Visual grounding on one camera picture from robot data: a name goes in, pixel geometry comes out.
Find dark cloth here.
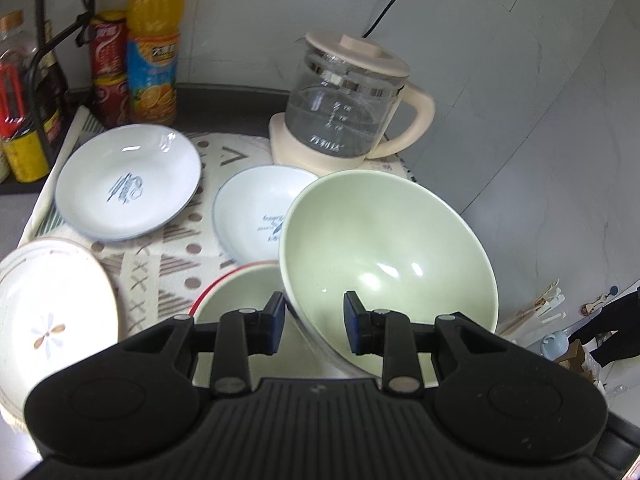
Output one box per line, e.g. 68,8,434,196
570,285,640,367

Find pale blue object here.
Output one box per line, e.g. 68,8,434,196
542,332,569,359

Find small white plate blue print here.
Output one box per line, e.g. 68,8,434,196
212,164,321,265

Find red drink can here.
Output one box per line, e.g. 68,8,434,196
89,10,128,78
94,74,132,130

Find white plate flower print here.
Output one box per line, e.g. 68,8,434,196
0,239,120,411

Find patterned cloth mat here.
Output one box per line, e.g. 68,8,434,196
17,105,421,341

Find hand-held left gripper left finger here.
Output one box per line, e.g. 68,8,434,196
122,291,287,397

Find wooden sticks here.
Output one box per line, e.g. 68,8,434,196
500,280,567,336

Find soy sauce bottle red handle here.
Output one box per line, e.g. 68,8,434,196
0,10,51,183

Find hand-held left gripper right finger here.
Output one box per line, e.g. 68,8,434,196
343,291,506,394

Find dark sauce bottle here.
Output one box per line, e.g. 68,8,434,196
37,20,68,137

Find large white plate blue logo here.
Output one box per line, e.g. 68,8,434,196
54,124,202,242

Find red rimmed bowl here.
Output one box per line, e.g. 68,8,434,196
192,261,351,391

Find black wire rack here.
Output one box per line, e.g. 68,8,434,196
0,0,98,196

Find orange juice bottle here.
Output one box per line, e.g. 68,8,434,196
126,0,183,127

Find glass kettle cream lid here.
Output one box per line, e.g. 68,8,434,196
286,30,436,161

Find brown cardboard box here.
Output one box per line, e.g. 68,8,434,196
557,340,601,383

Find large pale green bowl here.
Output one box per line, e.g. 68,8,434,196
278,170,499,378

